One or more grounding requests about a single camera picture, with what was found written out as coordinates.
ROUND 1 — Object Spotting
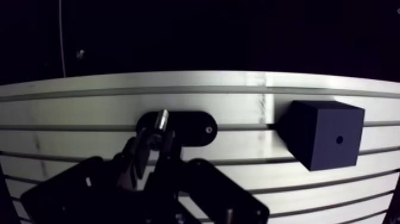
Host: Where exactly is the steel bolt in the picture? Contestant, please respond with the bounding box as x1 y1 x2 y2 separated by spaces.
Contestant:
153 108 170 134

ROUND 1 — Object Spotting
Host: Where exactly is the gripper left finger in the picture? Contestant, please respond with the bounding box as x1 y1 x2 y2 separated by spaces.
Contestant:
20 127 176 224

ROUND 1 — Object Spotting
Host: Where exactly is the dark blue-grey block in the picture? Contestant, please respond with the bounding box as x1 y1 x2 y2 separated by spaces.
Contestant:
276 99 365 172

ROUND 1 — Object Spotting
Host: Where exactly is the black oval holder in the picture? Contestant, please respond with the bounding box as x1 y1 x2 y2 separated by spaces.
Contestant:
136 110 218 148

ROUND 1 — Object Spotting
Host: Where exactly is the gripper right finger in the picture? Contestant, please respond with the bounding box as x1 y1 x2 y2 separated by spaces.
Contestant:
146 129 270 224

